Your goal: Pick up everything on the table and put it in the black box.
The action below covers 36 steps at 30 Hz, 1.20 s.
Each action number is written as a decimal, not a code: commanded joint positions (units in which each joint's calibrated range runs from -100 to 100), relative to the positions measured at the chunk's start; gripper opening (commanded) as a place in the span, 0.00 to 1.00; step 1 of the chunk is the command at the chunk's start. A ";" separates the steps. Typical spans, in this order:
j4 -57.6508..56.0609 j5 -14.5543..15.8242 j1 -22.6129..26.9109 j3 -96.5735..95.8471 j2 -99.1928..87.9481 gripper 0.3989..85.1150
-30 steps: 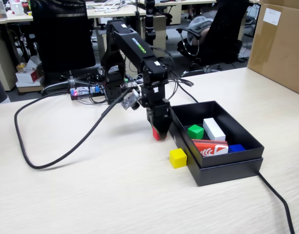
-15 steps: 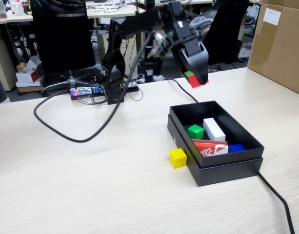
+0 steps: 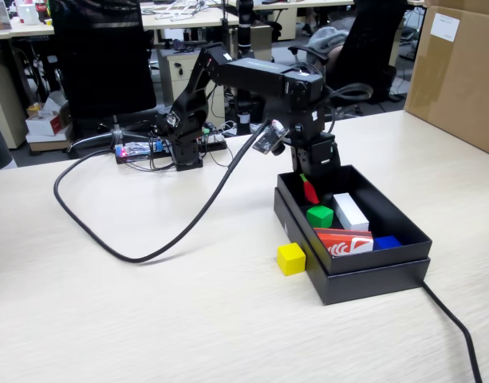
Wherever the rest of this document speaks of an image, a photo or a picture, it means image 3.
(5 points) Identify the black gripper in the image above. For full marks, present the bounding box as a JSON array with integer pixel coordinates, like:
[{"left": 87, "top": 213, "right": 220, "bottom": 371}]
[{"left": 290, "top": 133, "right": 343, "bottom": 203}]

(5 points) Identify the red wooden cube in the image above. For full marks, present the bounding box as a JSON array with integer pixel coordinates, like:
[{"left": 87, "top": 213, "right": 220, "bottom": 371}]
[{"left": 302, "top": 180, "right": 321, "bottom": 205}]

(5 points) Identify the green wooden cube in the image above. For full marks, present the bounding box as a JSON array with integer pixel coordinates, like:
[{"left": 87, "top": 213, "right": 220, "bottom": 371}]
[{"left": 306, "top": 205, "right": 334, "bottom": 229}]

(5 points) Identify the orange and white card box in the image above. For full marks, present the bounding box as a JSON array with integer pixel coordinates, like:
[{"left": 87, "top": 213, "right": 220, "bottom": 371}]
[{"left": 312, "top": 227, "right": 375, "bottom": 259}]

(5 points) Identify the black cardboard box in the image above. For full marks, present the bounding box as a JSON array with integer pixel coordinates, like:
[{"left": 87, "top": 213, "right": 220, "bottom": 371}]
[{"left": 276, "top": 164, "right": 433, "bottom": 275}]

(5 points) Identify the black open box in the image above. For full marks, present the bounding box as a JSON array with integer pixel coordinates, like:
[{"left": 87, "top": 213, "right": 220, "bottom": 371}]
[{"left": 273, "top": 187, "right": 432, "bottom": 306}]

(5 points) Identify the large brown cardboard box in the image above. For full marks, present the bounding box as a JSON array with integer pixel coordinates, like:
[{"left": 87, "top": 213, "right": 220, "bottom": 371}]
[{"left": 403, "top": 0, "right": 489, "bottom": 159}]

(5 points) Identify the white rectangular block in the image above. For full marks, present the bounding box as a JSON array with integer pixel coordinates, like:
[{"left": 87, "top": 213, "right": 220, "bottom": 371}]
[{"left": 332, "top": 192, "right": 370, "bottom": 232}]

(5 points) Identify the yellow wooden cube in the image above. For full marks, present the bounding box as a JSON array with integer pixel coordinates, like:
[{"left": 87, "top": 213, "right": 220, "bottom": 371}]
[{"left": 277, "top": 242, "right": 307, "bottom": 276}]

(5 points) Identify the blue wooden cube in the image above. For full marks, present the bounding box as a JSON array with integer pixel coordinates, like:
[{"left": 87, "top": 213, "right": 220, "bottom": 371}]
[{"left": 373, "top": 235, "right": 402, "bottom": 251}]

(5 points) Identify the white power strip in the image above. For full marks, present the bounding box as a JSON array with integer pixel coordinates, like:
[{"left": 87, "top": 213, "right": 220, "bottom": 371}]
[{"left": 206, "top": 123, "right": 238, "bottom": 145}]

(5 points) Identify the black armrest office chair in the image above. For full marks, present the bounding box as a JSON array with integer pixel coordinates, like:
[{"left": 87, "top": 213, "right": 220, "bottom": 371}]
[{"left": 287, "top": 0, "right": 408, "bottom": 127}]

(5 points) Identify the grey cloth bundle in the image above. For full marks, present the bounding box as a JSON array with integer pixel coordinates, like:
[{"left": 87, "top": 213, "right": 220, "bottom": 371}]
[{"left": 306, "top": 26, "right": 351, "bottom": 65}]

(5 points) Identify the narrow beige cabinet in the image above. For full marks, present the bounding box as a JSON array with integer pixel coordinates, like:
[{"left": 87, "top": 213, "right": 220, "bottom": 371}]
[{"left": 250, "top": 24, "right": 275, "bottom": 63}]

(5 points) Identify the black jointed pole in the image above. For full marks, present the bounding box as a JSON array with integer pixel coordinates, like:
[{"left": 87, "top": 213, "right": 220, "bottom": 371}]
[{"left": 227, "top": 0, "right": 265, "bottom": 124}]

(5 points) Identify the controller board with red light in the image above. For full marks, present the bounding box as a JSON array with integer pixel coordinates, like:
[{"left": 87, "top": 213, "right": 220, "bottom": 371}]
[{"left": 114, "top": 139, "right": 165, "bottom": 165}]

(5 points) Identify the beige office desk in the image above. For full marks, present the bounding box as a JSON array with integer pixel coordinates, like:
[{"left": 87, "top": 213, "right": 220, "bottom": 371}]
[
  {"left": 141, "top": 6, "right": 229, "bottom": 31},
  {"left": 0, "top": 18, "right": 57, "bottom": 41}
]

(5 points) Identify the black mesh office chair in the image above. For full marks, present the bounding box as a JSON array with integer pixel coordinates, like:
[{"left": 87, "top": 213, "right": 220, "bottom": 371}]
[{"left": 47, "top": 0, "right": 168, "bottom": 155}]

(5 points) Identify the brown floor carton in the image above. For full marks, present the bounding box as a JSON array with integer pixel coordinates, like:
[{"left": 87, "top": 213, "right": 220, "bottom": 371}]
[{"left": 26, "top": 133, "right": 72, "bottom": 152}]

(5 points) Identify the white and red carton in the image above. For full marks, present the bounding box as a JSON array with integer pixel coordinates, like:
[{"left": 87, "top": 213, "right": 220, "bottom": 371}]
[{"left": 25, "top": 111, "right": 72, "bottom": 137}]

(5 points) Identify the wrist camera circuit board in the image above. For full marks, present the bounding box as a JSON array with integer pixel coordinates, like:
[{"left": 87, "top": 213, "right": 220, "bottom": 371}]
[{"left": 251, "top": 118, "right": 290, "bottom": 156}]

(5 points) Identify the thick black table cable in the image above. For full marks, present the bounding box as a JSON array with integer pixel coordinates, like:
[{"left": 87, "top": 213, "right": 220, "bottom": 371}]
[{"left": 421, "top": 281, "right": 484, "bottom": 383}]

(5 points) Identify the thick black camera cable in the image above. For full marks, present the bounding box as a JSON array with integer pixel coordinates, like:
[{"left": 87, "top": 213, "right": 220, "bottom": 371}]
[{"left": 53, "top": 119, "right": 275, "bottom": 264}]

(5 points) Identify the desk picture frame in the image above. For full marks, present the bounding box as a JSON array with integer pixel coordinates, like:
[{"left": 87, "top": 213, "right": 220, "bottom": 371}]
[{"left": 0, "top": 0, "right": 12, "bottom": 32}]

